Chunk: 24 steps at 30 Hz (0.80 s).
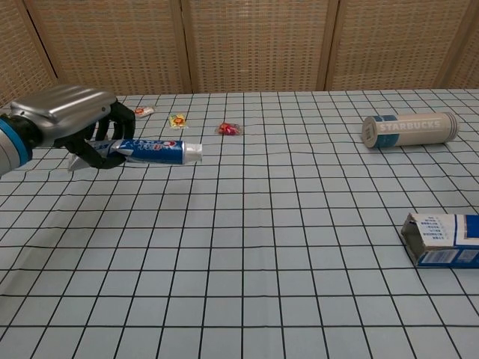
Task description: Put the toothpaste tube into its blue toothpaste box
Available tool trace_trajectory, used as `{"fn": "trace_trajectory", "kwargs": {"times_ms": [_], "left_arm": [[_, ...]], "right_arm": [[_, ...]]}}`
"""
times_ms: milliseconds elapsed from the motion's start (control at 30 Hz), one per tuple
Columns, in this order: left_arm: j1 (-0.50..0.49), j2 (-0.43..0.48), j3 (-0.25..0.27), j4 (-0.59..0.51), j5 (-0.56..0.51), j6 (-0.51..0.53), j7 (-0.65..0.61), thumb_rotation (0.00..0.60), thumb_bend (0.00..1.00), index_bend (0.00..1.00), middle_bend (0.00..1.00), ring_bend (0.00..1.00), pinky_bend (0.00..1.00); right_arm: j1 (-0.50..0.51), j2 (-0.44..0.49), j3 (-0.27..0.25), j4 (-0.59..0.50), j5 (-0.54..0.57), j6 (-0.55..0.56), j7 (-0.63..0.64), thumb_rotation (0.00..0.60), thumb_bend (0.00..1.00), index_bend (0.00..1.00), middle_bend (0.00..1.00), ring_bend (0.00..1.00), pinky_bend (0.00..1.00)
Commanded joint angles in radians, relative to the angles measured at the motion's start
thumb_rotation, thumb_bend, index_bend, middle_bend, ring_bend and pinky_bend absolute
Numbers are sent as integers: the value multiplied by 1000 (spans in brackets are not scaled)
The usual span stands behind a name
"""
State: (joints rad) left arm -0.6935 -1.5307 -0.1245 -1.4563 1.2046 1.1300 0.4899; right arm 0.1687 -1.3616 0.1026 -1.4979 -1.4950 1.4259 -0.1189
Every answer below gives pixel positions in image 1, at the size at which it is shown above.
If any light blue checkered tablecloth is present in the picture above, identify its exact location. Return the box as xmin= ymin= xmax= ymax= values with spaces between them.
xmin=0 ymin=88 xmax=479 ymax=359

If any red wrapped candy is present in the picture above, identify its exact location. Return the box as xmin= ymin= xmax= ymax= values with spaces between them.
xmin=215 ymin=121 xmax=243 ymax=136

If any beige Starbucks cylinder canister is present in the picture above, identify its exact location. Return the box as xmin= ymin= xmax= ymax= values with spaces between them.
xmin=361 ymin=111 xmax=460 ymax=150

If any blue white carton box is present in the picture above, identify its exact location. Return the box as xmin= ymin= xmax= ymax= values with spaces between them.
xmin=400 ymin=212 xmax=479 ymax=269

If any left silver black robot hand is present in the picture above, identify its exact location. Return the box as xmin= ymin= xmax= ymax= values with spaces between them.
xmin=9 ymin=85 xmax=136 ymax=170

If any woven bamboo folding screen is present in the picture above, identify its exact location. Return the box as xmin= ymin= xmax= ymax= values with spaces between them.
xmin=0 ymin=0 xmax=479 ymax=108

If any blue white toothpaste tube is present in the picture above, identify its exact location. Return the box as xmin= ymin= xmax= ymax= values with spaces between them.
xmin=67 ymin=138 xmax=204 ymax=172

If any yellow wrapped candy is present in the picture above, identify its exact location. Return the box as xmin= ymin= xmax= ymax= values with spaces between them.
xmin=168 ymin=113 xmax=189 ymax=130

